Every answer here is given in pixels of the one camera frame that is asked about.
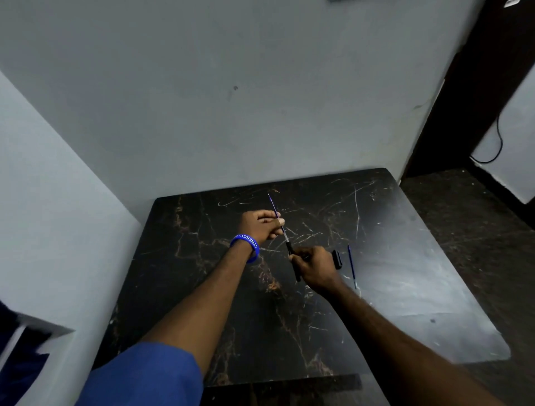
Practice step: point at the thin blue pen refill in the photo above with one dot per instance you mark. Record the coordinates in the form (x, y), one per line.
(352, 265)
(273, 204)

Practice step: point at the person's right fingers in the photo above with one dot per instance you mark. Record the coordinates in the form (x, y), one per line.
(301, 256)

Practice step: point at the person's left forearm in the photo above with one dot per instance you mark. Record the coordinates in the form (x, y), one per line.
(209, 301)

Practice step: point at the person's right forearm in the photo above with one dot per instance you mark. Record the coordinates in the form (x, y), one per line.
(401, 347)

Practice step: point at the black pen cap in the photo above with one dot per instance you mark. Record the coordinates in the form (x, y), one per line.
(337, 259)

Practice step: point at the dark blue cloth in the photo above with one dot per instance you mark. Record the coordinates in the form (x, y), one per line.
(19, 368)

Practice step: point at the blue rubber wristband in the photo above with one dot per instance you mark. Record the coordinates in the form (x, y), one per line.
(250, 246)

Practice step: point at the person's right hand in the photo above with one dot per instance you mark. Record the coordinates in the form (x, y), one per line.
(318, 268)

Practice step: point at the black pen barrel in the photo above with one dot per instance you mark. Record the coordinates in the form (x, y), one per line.
(290, 249)

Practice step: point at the person's left hand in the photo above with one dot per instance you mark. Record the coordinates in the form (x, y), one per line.
(255, 226)

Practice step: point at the blue shirt sleeve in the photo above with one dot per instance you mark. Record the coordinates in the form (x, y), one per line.
(146, 376)

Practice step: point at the person's left fingers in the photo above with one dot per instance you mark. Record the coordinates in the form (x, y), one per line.
(272, 223)

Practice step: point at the dark wooden door frame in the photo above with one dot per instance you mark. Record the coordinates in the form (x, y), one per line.
(464, 83)

